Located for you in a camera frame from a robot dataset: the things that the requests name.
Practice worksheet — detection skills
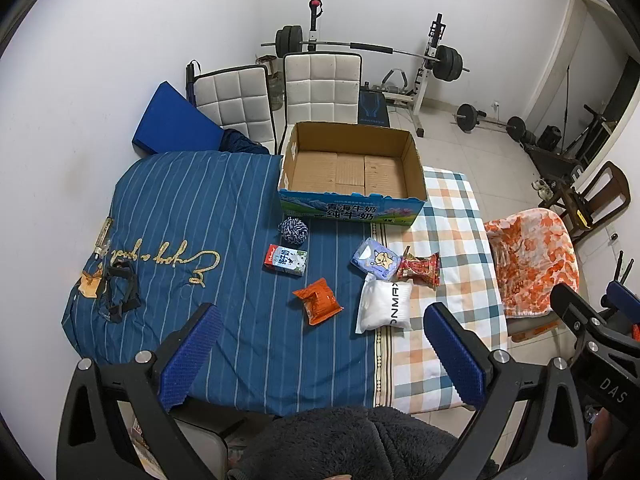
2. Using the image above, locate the plaid bed sheet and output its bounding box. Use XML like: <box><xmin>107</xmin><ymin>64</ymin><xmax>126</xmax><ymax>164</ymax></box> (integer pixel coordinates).
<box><xmin>372</xmin><ymin>166</ymin><xmax>510</xmax><ymax>413</ymax></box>

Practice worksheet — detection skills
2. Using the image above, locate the dark fleece clothing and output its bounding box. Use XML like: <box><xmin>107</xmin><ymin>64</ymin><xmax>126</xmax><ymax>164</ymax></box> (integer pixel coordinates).
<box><xmin>227</xmin><ymin>406</ymin><xmax>501</xmax><ymax>480</ymax></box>

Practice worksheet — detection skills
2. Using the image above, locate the red snack packet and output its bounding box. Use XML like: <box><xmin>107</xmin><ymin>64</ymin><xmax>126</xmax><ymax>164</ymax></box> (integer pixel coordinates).
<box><xmin>396</xmin><ymin>246</ymin><xmax>441</xmax><ymax>288</ymax></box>

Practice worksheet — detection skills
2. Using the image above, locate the brown wooden chair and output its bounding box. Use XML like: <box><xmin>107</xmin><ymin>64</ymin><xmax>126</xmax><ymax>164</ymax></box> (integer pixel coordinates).
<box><xmin>539</xmin><ymin>161</ymin><xmax>632</xmax><ymax>246</ymax></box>

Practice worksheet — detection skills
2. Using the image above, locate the black weight bench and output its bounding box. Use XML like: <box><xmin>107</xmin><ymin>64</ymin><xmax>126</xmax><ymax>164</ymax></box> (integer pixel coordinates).
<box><xmin>358</xmin><ymin>87</ymin><xmax>391</xmax><ymax>127</ymax></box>

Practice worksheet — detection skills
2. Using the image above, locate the white door frame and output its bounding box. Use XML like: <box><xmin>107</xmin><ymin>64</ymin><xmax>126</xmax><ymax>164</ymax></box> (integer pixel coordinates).
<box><xmin>524</xmin><ymin>0</ymin><xmax>640</xmax><ymax>161</ymax></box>

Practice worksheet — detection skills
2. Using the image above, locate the short barbell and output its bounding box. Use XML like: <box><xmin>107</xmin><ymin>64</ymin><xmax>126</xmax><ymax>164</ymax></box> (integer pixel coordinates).
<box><xmin>451</xmin><ymin>103</ymin><xmax>527</xmax><ymax>142</ymax></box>

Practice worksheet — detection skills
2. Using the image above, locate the dark blue cloth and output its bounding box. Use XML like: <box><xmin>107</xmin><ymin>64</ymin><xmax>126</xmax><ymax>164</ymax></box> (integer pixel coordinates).
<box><xmin>220</xmin><ymin>129</ymin><xmax>271</xmax><ymax>155</ymax></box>

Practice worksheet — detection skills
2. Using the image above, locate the long barbell with plates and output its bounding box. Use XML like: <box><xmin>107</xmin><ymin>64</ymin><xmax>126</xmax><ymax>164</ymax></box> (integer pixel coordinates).
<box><xmin>261</xmin><ymin>25</ymin><xmax>471</xmax><ymax>82</ymax></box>

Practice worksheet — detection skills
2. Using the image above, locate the orange snack packet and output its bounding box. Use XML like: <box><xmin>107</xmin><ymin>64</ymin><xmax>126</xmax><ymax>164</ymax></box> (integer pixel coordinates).
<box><xmin>292</xmin><ymin>278</ymin><xmax>344</xmax><ymax>327</ymax></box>

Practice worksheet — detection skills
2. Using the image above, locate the white soft pouch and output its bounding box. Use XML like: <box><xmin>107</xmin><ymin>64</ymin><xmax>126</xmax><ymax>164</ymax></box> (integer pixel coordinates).
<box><xmin>355</xmin><ymin>274</ymin><xmax>414</xmax><ymax>334</ymax></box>

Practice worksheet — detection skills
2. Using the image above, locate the dark low table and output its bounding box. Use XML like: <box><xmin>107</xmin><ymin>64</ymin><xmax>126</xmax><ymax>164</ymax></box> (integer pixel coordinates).
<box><xmin>525</xmin><ymin>145</ymin><xmax>586</xmax><ymax>186</ymax></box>

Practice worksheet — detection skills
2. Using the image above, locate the blue foam mat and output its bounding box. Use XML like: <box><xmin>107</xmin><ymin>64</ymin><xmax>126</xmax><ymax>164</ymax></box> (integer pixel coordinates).
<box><xmin>131</xmin><ymin>81</ymin><xmax>226</xmax><ymax>155</ymax></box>

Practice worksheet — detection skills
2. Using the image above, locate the orange floral blanket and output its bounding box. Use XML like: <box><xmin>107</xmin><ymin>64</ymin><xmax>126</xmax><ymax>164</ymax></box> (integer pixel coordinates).
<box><xmin>484</xmin><ymin>208</ymin><xmax>580</xmax><ymax>320</ymax></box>

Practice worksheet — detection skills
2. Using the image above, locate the small milk carton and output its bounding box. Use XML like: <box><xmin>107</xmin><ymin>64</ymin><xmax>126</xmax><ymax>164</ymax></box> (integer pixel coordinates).
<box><xmin>263</xmin><ymin>244</ymin><xmax>308</xmax><ymax>278</ymax></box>

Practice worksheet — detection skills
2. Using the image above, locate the black strap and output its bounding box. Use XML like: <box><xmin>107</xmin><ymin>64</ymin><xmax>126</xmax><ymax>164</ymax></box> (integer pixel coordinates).
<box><xmin>100</xmin><ymin>264</ymin><xmax>142</xmax><ymax>322</ymax></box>

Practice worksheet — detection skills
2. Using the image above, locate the blue striped blanket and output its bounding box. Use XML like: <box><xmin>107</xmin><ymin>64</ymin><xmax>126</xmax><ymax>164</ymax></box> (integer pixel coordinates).
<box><xmin>61</xmin><ymin>151</ymin><xmax>383</xmax><ymax>417</ymax></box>

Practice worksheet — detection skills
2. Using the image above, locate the blue white rope ball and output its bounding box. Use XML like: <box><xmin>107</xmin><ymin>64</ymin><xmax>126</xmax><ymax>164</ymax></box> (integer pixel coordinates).
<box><xmin>278</xmin><ymin>216</ymin><xmax>311</xmax><ymax>247</ymax></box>

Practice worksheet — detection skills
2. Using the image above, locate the black kick scooter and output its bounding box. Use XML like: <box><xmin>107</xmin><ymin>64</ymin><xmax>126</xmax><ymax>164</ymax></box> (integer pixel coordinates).
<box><xmin>560</xmin><ymin>105</ymin><xmax>617</xmax><ymax>157</ymax></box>

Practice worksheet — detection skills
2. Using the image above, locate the yellow black tool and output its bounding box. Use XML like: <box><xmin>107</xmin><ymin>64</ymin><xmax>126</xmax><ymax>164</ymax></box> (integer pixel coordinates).
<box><xmin>575</xmin><ymin>195</ymin><xmax>594</xmax><ymax>229</ymax></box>

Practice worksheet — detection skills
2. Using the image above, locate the printed cardboard box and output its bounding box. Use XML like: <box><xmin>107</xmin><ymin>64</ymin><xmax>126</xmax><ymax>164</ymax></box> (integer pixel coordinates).
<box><xmin>277</xmin><ymin>121</ymin><xmax>427</xmax><ymax>225</ymax></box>

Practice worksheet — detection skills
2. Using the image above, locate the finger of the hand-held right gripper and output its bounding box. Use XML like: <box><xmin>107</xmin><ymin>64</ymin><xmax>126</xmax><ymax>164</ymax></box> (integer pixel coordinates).
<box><xmin>550</xmin><ymin>282</ymin><xmax>617</xmax><ymax>357</ymax></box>
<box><xmin>600</xmin><ymin>281</ymin><xmax>640</xmax><ymax>327</ymax></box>

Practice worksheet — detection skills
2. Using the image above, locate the white barbell rack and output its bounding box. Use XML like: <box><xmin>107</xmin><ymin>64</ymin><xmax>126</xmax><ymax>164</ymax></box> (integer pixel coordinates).
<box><xmin>306</xmin><ymin>0</ymin><xmax>453</xmax><ymax>138</ymax></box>

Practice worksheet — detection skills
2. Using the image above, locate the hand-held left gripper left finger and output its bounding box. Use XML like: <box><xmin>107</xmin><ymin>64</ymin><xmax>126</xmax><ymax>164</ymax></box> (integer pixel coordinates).
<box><xmin>56</xmin><ymin>303</ymin><xmax>224</xmax><ymax>480</ymax></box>

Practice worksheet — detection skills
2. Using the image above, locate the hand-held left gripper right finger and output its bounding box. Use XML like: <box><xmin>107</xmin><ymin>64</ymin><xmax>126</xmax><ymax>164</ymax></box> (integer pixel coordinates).
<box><xmin>423</xmin><ymin>302</ymin><xmax>589</xmax><ymax>480</ymax></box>

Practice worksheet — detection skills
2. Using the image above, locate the black leaning pole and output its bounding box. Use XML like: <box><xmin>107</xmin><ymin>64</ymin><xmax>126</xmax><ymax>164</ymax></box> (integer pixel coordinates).
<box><xmin>562</xmin><ymin>65</ymin><xmax>571</xmax><ymax>136</ymax></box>

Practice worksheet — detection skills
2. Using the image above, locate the clear glass bottle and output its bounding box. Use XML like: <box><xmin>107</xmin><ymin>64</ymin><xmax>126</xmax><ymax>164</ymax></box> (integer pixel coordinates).
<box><xmin>92</xmin><ymin>217</ymin><xmax>113</xmax><ymax>261</ymax></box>

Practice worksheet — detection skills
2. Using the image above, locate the white padded chair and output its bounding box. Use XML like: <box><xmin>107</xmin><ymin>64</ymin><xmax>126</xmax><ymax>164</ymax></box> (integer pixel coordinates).
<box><xmin>282</xmin><ymin>52</ymin><xmax>363</xmax><ymax>153</ymax></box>
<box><xmin>193</xmin><ymin>63</ymin><xmax>277</xmax><ymax>153</ymax></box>

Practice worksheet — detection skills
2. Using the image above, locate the person's right hand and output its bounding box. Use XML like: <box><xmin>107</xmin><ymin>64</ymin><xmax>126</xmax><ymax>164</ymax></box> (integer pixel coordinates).
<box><xmin>585</xmin><ymin>405</ymin><xmax>622</xmax><ymax>467</ymax></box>

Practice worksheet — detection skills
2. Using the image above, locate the blue tissue packet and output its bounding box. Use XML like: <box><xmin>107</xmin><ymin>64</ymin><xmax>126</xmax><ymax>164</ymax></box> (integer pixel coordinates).
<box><xmin>351</xmin><ymin>237</ymin><xmax>402</xmax><ymax>281</ymax></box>

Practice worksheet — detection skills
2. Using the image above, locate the black speaker box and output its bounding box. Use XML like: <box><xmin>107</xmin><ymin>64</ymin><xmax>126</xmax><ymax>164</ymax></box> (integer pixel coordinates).
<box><xmin>537</xmin><ymin>127</ymin><xmax>563</xmax><ymax>153</ymax></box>

